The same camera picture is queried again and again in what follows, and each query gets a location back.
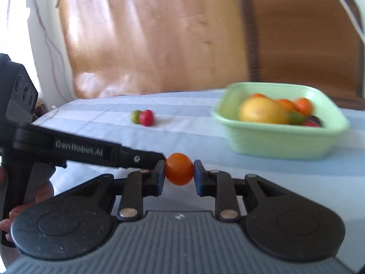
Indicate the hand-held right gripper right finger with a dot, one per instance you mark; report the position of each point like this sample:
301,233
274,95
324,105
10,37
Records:
198,177

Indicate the dark purple cherry tomato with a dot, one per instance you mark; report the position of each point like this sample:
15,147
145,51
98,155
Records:
317,118

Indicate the orange cherry tomato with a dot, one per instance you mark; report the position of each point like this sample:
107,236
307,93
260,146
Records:
285,104
179,169

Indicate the wood pattern board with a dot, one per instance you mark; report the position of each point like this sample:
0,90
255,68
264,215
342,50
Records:
148,34

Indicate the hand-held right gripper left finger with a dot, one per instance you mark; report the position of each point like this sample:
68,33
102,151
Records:
161,177

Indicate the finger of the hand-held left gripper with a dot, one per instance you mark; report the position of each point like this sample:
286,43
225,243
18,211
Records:
137,157

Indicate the light green square bowl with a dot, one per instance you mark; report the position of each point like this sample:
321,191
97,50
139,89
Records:
271,145

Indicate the person's left hand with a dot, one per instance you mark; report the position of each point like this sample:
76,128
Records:
44,192

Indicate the large yellow grapefruit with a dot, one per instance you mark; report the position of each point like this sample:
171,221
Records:
261,110

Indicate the brown clutter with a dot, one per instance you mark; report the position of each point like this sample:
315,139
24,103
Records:
40,109

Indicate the orange tangerine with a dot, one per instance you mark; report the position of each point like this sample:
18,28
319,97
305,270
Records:
303,105
258,95

